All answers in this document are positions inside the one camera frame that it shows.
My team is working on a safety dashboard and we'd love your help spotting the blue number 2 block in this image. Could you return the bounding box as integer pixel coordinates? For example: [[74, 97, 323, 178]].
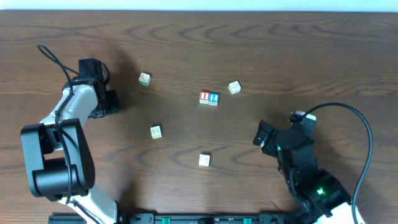
[[208, 93, 220, 106]]

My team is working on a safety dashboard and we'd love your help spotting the red letter I block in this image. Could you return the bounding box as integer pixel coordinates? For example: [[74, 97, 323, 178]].
[[200, 91, 210, 105]]

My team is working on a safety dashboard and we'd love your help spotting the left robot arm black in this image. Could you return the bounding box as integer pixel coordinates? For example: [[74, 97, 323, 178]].
[[21, 81, 128, 223]]

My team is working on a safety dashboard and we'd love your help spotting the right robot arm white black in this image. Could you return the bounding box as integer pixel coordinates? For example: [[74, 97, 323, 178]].
[[253, 118, 364, 223]]

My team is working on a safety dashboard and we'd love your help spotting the green picture wooden block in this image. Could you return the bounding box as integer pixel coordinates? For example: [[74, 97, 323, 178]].
[[139, 73, 151, 86]]

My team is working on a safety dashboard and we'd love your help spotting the yellow picture wooden block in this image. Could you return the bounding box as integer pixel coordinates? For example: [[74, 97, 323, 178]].
[[150, 126, 162, 139]]

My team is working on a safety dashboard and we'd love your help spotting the yellow edged picture block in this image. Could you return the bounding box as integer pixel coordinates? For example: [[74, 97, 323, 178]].
[[228, 81, 241, 95]]

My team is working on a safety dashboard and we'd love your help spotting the plain picture wooden block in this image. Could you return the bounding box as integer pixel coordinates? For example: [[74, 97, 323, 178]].
[[198, 154, 210, 167]]

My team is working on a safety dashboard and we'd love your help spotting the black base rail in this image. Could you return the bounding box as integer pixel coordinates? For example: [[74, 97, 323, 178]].
[[48, 212, 299, 224]]

